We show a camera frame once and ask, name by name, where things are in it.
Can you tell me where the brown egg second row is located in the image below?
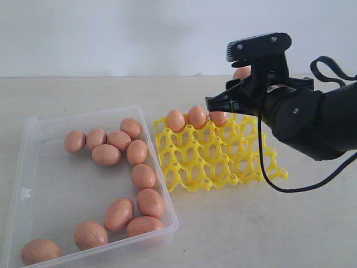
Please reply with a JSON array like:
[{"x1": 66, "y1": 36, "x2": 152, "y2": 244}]
[{"x1": 91, "y1": 144, "x2": 121, "y2": 166}]

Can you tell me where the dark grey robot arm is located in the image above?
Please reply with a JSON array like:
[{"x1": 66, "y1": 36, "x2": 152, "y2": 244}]
[{"x1": 206, "y1": 73, "x2": 356, "y2": 161}]

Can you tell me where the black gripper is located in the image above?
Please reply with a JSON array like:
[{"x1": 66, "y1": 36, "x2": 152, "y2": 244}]
[{"x1": 205, "y1": 73, "x2": 314, "y2": 117}]

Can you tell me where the clear plastic box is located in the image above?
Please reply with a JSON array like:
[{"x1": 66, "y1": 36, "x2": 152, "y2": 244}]
[{"x1": 1, "y1": 105, "x2": 179, "y2": 267}]

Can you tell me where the yellow plastic egg tray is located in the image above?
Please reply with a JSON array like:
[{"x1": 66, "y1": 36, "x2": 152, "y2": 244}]
[{"x1": 154, "y1": 114, "x2": 288, "y2": 192}]

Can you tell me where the brown egg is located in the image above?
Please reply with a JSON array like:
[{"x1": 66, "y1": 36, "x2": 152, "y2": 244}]
[
  {"x1": 166, "y1": 109, "x2": 186, "y2": 132},
  {"x1": 232, "y1": 66, "x2": 251, "y2": 80},
  {"x1": 104, "y1": 198, "x2": 134, "y2": 232},
  {"x1": 126, "y1": 140, "x2": 148, "y2": 166},
  {"x1": 137, "y1": 188, "x2": 165, "y2": 219},
  {"x1": 126, "y1": 216, "x2": 164, "y2": 237},
  {"x1": 187, "y1": 106, "x2": 207, "y2": 129},
  {"x1": 120, "y1": 118, "x2": 142, "y2": 140},
  {"x1": 86, "y1": 127, "x2": 107, "y2": 150},
  {"x1": 209, "y1": 111, "x2": 228, "y2": 127},
  {"x1": 107, "y1": 130, "x2": 132, "y2": 152},
  {"x1": 21, "y1": 238, "x2": 62, "y2": 266},
  {"x1": 74, "y1": 221, "x2": 109, "y2": 251},
  {"x1": 131, "y1": 164, "x2": 156, "y2": 189},
  {"x1": 64, "y1": 129, "x2": 86, "y2": 154}
]

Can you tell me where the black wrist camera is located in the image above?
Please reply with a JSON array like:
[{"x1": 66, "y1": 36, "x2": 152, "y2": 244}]
[{"x1": 226, "y1": 32, "x2": 292, "y2": 79}]

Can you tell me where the black cable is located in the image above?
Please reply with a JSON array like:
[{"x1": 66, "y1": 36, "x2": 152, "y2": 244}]
[{"x1": 258, "y1": 55, "x2": 357, "y2": 193}]

